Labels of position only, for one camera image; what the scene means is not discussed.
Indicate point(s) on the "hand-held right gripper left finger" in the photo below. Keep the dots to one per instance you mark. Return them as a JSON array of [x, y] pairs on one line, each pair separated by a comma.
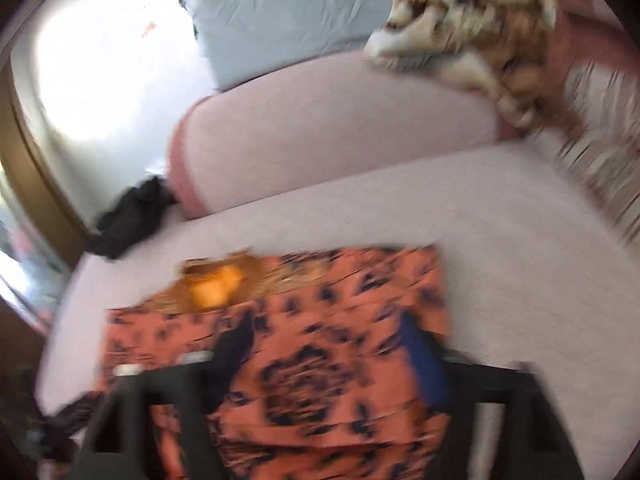
[[231, 357]]

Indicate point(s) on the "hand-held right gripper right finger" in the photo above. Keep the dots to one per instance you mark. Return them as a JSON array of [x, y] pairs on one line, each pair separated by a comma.
[[425, 365]]

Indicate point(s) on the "orange black floral garment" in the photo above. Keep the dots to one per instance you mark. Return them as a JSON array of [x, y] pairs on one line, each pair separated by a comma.
[[310, 375]]

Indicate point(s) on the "pink quilted bed cover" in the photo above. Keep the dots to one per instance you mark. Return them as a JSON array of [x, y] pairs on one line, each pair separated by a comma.
[[500, 240]]

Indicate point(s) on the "black cloth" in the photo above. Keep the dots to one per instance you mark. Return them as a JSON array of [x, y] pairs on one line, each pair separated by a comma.
[[131, 215]]

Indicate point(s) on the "dark cloth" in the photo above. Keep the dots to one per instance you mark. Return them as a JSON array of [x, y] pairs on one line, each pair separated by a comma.
[[55, 420]]

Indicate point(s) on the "stained glass door pane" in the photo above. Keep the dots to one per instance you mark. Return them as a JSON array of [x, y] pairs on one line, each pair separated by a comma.
[[22, 260]]

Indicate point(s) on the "pink sofa backrest cushion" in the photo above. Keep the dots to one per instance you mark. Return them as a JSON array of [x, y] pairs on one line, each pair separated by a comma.
[[325, 125]]

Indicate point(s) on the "striped cushion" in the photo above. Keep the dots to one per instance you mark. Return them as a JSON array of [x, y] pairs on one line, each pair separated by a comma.
[[605, 160]]

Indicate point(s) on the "brown cream printed cloth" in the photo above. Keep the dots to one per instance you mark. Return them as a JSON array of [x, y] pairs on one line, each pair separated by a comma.
[[465, 35]]

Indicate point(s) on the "grey-blue pillow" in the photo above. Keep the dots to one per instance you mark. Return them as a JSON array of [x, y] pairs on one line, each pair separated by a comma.
[[290, 20]]

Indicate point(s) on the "wooden door frame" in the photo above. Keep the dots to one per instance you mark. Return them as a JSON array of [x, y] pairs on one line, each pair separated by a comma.
[[35, 175]]

